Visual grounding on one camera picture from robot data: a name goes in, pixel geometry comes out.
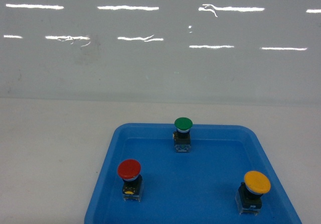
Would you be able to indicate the white glossy back panel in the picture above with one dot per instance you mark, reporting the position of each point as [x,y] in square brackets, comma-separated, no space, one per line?
[263,52]

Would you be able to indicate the yellow mushroom push button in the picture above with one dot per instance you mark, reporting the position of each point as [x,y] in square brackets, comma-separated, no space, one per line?
[248,196]

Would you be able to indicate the red mushroom push button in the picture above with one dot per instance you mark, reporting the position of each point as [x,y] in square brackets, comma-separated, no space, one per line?
[129,171]

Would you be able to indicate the green mushroom push button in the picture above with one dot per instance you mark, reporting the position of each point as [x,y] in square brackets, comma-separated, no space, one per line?
[181,136]

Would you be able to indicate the blue plastic tray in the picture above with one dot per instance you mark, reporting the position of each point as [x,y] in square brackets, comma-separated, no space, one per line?
[194,187]

